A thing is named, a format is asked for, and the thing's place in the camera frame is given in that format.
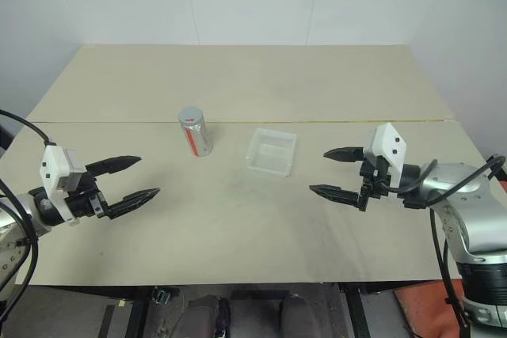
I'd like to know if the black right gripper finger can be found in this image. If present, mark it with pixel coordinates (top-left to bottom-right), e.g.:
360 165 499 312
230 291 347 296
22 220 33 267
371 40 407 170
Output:
322 146 364 164
308 184 360 207

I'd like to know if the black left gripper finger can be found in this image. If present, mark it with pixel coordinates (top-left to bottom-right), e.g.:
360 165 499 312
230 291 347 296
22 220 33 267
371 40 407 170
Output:
106 188 161 221
84 154 143 177

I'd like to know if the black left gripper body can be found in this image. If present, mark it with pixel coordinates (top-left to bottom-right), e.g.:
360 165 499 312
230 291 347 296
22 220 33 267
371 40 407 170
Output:
64 173 111 221

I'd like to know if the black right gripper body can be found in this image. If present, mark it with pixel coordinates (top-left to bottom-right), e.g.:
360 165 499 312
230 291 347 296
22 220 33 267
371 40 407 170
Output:
357 153 394 213

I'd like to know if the silver red can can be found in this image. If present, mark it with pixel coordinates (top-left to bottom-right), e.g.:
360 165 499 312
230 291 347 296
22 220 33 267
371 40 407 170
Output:
177 106 214 158

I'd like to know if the light blue plastic jar lid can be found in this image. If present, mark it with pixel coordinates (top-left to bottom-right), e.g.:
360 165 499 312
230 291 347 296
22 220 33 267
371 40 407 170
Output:
177 106 204 126

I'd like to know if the clear plastic container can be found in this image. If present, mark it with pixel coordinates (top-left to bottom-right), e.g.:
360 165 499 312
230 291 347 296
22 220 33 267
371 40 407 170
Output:
245 127 299 178

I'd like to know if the orange floor mat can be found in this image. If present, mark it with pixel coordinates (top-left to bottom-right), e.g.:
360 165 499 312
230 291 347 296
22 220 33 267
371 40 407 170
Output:
393 279 476 338

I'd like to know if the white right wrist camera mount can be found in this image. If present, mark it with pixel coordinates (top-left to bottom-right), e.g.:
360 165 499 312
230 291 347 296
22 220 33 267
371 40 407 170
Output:
363 122 408 201

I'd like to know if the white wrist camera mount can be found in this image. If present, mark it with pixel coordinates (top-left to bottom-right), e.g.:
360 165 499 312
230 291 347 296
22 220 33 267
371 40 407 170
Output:
363 122 408 201
40 145 87 225

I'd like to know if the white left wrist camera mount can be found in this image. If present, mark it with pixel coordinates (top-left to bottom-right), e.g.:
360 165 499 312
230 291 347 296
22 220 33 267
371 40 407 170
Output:
40 145 87 225

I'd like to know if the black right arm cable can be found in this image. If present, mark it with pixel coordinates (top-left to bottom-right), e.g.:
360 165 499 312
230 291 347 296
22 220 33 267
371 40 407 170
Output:
372 153 507 338

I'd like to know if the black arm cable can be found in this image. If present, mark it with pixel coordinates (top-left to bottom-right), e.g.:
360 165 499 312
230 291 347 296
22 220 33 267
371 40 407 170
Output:
0 108 55 317
372 153 507 338

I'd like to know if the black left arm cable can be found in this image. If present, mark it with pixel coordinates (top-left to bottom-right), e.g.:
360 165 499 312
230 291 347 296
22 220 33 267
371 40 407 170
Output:
0 108 55 317

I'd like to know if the black strap buckle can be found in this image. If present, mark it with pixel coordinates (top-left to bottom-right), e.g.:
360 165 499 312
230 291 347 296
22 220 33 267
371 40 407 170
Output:
151 287 172 306

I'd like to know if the black frame bar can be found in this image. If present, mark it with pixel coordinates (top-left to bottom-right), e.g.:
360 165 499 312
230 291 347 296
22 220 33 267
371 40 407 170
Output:
0 120 16 150

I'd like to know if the black table frame leg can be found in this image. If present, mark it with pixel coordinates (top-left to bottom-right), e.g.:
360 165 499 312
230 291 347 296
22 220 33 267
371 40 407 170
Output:
129 285 151 338
343 282 372 338

